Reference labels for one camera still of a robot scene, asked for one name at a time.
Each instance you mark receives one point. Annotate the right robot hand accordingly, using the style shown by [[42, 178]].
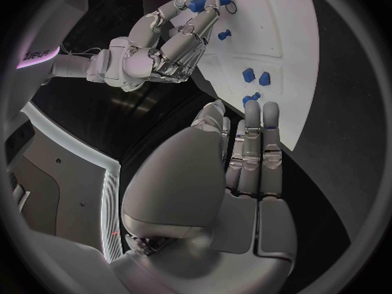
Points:
[[180, 49]]

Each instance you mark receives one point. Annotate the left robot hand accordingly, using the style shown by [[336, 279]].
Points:
[[183, 176]]

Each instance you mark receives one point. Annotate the blue peg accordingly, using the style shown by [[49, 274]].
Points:
[[225, 34]]

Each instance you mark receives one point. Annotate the thick blue cylinder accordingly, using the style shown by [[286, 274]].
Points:
[[197, 3]]

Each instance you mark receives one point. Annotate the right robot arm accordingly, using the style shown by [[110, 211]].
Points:
[[98, 68]]

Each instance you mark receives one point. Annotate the white task board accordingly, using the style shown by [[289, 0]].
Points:
[[275, 41]]

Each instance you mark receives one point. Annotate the blue block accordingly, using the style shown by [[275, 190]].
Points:
[[248, 75], [265, 79]]

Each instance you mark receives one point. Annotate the blue gear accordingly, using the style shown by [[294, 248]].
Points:
[[247, 100]]

